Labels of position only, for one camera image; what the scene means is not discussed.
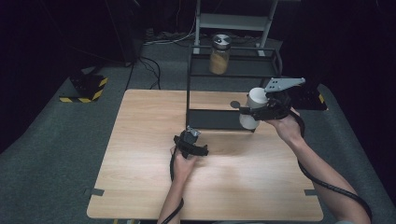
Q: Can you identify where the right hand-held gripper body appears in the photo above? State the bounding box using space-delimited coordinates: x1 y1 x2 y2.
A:
260 77 306 122

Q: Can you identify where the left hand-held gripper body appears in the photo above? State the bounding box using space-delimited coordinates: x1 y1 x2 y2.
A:
177 125 202 160

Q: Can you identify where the white cylindrical canister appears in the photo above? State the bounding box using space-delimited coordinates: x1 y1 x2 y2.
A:
238 87 270 132

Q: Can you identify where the black metal shelf rack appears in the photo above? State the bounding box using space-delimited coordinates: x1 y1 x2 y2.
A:
185 45 284 133

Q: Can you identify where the glass jar with metal lid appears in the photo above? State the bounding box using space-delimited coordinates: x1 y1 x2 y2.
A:
208 33 233 76

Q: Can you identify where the person's right hand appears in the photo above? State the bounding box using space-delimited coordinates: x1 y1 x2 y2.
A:
264 106 308 147

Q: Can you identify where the person's left hand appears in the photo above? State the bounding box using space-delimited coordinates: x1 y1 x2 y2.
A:
169 145 200 185

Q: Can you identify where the black base with striped tape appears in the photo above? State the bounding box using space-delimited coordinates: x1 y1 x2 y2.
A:
290 81 329 112
59 68 109 104

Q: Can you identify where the white metal stand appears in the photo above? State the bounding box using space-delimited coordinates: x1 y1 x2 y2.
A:
193 0 280 58

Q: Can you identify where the dark cabinet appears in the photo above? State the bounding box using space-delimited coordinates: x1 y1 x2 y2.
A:
104 0 148 67

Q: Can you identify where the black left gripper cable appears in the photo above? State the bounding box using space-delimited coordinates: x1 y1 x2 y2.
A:
160 148 186 224

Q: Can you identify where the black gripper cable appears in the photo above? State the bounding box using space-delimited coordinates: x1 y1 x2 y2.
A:
160 148 186 224
288 106 374 222

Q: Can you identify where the black floor cable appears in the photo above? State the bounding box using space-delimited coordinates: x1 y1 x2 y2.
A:
124 55 163 91

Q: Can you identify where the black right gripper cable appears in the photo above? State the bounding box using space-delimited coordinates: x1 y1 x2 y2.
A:
288 106 374 222

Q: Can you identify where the white floor cable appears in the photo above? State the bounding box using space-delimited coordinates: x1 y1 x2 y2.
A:
143 18 198 47

